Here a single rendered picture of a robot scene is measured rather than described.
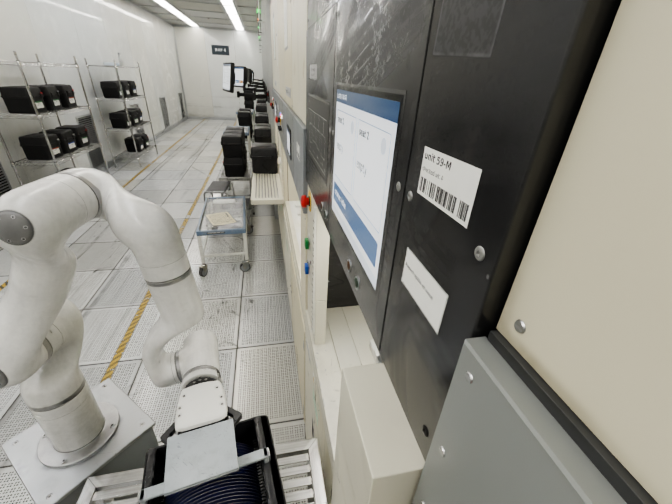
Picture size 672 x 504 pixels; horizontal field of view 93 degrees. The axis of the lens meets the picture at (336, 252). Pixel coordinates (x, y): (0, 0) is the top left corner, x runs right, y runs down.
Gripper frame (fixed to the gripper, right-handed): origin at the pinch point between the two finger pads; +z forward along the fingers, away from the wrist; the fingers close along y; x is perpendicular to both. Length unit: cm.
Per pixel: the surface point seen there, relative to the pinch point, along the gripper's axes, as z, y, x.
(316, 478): -2.3, -23.9, -29.7
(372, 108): 4, -27, 61
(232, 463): 4.8, -5.1, 2.6
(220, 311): -178, -2, -106
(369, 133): 4, -27, 58
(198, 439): -1.7, 0.5, 2.7
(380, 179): 9, -26, 54
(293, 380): -95, -41, -106
